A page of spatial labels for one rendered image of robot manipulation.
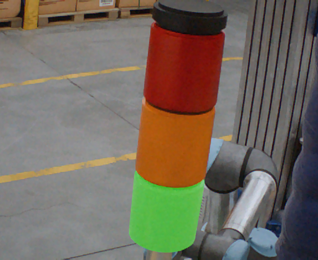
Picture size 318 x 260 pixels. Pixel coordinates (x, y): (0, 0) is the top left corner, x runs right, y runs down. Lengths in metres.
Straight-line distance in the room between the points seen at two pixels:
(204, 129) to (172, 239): 0.09
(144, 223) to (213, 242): 1.19
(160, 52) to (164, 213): 0.11
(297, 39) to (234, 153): 0.48
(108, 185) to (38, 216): 0.72
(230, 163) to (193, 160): 1.51
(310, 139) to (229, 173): 0.57
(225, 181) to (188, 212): 1.52
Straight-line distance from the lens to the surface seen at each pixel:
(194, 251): 1.71
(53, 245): 4.50
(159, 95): 0.48
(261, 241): 2.33
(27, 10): 8.91
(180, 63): 0.47
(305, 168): 1.49
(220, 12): 0.47
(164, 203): 0.51
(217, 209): 2.19
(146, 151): 0.50
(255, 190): 1.90
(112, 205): 5.02
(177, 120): 0.48
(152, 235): 0.52
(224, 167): 2.01
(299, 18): 2.28
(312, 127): 1.47
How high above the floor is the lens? 2.45
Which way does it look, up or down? 23 degrees down
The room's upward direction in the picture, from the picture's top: 7 degrees clockwise
